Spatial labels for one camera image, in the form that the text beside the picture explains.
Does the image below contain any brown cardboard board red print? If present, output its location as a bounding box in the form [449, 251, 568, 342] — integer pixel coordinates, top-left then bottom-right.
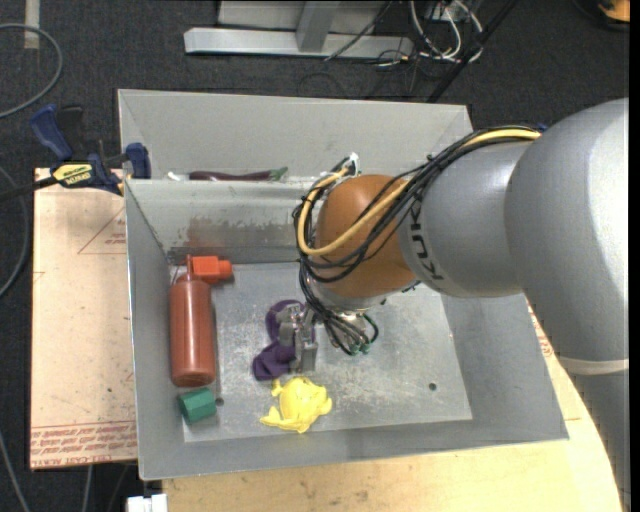
[29, 167, 139, 471]

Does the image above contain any yellow toy fish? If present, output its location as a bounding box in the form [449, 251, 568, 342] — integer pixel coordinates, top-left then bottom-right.
[259, 376, 334, 435]

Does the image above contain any purple soft toy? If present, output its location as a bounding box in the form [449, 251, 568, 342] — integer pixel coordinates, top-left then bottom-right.
[251, 298, 307, 384]

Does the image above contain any red-brown spray bottle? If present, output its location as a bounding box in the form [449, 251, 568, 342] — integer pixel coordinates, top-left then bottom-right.
[167, 253, 234, 389]

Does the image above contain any purple toy eggplant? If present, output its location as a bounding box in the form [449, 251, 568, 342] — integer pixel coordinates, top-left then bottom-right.
[186, 166, 290, 183]

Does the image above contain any green hexagonal block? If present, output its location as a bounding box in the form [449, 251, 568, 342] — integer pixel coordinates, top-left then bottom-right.
[176, 387, 219, 426]

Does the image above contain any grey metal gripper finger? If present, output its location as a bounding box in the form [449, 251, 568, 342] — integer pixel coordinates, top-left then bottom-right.
[292, 325, 320, 374]
[275, 304, 304, 348]

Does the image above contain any grey metal bin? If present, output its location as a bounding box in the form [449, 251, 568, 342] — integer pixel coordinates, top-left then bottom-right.
[117, 88, 570, 482]

